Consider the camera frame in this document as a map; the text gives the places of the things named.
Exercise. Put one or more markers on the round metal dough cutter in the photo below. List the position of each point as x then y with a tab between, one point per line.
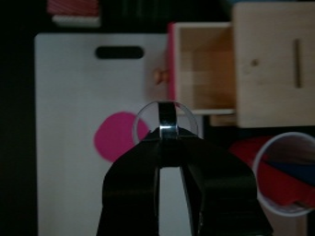
168	118

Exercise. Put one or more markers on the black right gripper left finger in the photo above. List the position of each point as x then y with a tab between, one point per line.
132	184

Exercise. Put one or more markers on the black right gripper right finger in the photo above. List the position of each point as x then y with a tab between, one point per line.
222	187

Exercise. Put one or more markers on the blue toy block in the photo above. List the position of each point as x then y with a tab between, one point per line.
297	172

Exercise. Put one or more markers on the wooden drawer with pink front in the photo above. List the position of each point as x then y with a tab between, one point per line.
201	70

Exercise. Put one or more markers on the pink flat dough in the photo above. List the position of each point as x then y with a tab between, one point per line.
117	136

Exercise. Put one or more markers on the red toy block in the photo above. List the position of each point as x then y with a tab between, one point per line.
284	181

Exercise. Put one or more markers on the white cutting board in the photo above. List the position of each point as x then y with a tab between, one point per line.
82	138

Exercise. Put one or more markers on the light wooden cabinet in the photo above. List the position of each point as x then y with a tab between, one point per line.
276	64

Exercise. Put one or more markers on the red and white striped box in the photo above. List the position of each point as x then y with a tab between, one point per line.
75	12

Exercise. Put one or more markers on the clear plastic cup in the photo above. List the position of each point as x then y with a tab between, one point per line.
288	175

